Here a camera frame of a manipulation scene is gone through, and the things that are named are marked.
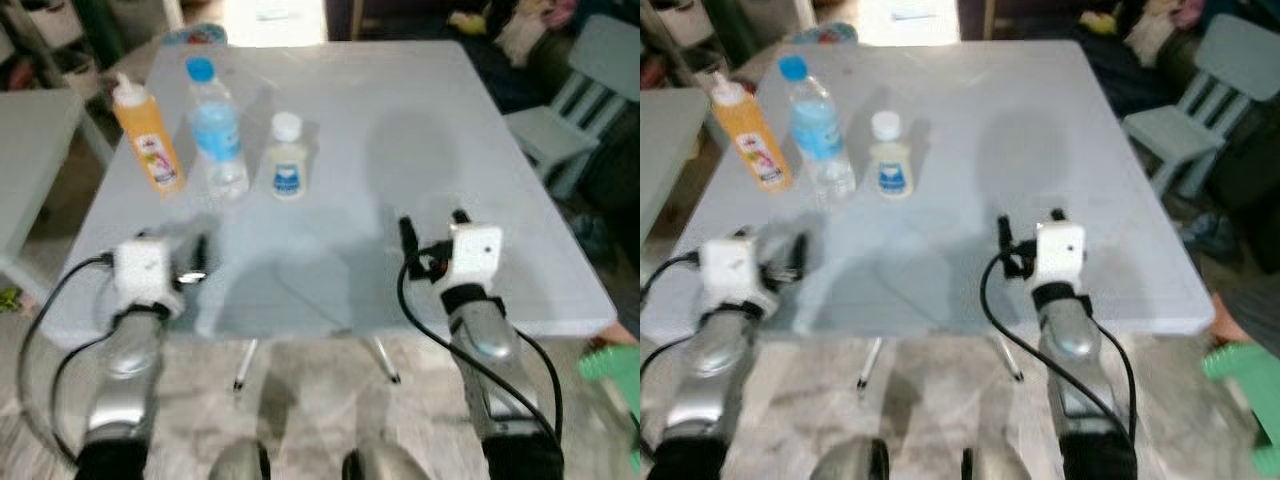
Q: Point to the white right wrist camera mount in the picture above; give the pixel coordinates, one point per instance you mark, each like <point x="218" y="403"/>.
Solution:
<point x="1060" y="250"/>
<point x="472" y="252"/>

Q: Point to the pile of colourful clothes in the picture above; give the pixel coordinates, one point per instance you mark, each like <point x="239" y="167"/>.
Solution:
<point x="1150" y="28"/>
<point x="520" y="30"/>

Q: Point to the pale green slatted chair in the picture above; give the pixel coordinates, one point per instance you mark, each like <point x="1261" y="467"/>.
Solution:
<point x="600" y="60"/>
<point x="1225" y="60"/>

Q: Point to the bright white box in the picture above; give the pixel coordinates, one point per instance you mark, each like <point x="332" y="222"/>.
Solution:
<point x="908" y="20"/>
<point x="275" y="20"/>

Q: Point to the orange squeeze bottle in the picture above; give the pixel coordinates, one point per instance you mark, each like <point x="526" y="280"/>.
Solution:
<point x="752" y="135"/>
<point x="150" y="140"/>

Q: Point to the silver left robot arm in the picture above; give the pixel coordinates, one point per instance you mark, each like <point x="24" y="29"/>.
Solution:
<point x="125" y="362"/>
<point x="712" y="362"/>

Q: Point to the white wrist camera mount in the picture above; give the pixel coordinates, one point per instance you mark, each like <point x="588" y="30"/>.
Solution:
<point x="728" y="270"/>
<point x="472" y="252"/>
<point x="142" y="272"/>
<point x="1060" y="250"/>

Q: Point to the small white capped bottle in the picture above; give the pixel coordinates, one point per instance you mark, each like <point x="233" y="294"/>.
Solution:
<point x="890" y="165"/>
<point x="288" y="165"/>

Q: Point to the person's bare foot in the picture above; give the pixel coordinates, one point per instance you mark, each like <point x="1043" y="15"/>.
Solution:
<point x="620" y="333"/>
<point x="1230" y="320"/>

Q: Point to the blue capped water bottle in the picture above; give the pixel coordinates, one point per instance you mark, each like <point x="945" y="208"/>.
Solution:
<point x="218" y="130"/>
<point x="818" y="130"/>

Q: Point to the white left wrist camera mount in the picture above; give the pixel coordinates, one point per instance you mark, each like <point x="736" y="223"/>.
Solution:
<point x="728" y="270"/>
<point x="142" y="272"/>

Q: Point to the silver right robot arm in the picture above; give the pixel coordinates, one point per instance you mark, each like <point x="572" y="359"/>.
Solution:
<point x="1070" y="335"/>
<point x="482" y="338"/>

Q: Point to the blue shoe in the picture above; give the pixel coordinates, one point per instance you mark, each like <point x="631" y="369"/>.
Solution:
<point x="1208" y="236"/>
<point x="592" y="240"/>

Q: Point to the grey left robot leg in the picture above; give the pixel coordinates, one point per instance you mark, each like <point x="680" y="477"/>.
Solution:
<point x="240" y="462"/>
<point x="850" y="460"/>

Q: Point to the colourful printed round item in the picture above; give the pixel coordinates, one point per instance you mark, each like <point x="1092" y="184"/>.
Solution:
<point x="828" y="36"/>
<point x="195" y="37"/>

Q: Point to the metal table leg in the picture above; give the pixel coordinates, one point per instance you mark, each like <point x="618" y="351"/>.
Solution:
<point x="869" y="365"/>
<point x="1008" y="360"/>
<point x="383" y="360"/>
<point x="246" y="365"/>

